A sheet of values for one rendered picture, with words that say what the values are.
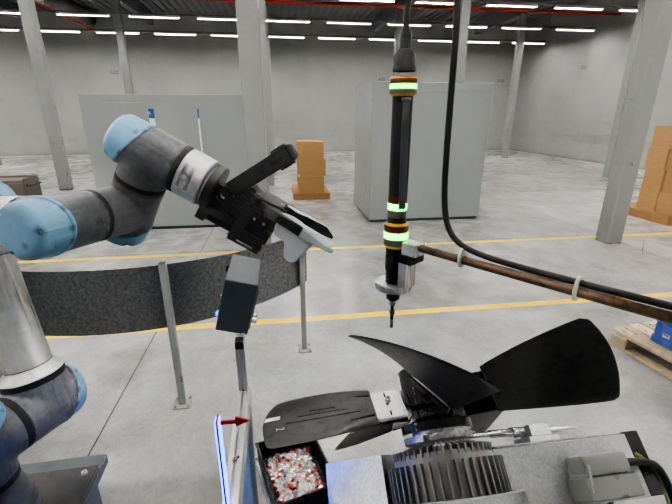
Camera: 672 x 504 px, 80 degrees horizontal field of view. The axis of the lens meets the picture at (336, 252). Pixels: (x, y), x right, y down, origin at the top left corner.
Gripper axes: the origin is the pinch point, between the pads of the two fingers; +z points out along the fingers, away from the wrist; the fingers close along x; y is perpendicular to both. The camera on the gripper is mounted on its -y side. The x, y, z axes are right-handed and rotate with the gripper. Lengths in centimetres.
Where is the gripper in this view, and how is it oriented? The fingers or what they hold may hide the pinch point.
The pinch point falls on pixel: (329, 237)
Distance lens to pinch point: 64.0
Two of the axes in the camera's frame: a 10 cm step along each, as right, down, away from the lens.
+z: 8.6, 4.8, 1.4
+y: -5.0, 8.3, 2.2
